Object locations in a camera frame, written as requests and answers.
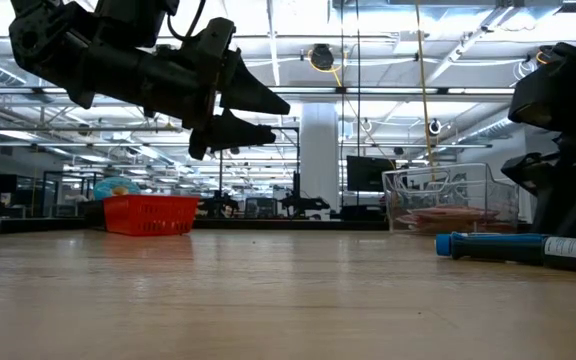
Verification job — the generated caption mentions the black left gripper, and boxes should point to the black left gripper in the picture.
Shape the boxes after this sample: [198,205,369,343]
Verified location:
[67,18,291,162]

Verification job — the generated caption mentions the dark blue marker pen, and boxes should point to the dark blue marker pen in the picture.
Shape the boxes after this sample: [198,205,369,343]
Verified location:
[435,231,576,275]

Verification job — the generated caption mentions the white building pillar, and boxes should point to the white building pillar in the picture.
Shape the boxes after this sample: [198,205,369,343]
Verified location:
[300,102,340,214]

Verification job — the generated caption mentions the clear plastic bin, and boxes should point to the clear plastic bin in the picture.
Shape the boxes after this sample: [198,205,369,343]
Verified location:
[381,162,520,236]

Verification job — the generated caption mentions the black monitor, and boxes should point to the black monitor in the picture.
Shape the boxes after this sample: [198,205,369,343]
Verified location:
[346,155,395,194]

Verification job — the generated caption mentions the red plastic mesh basket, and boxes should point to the red plastic mesh basket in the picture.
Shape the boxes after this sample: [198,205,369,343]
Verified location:
[102,194,200,237]

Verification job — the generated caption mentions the black plastic basket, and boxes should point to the black plastic basket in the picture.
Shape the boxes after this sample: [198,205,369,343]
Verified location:
[77,199,107,229]

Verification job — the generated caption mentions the black metal frame rig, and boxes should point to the black metal frame rig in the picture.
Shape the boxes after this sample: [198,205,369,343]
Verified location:
[217,124,302,220]

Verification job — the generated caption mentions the black hanging cable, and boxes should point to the black hanging cable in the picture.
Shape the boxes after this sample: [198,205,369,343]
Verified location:
[355,0,362,207]
[339,0,346,211]

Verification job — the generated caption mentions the black aluminium table frame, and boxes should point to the black aluminium table frame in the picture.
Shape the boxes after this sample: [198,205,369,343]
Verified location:
[0,217,389,233]

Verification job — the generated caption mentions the silver ceiling air duct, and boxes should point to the silver ceiling air duct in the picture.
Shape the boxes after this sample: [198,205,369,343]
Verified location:
[460,117,519,146]

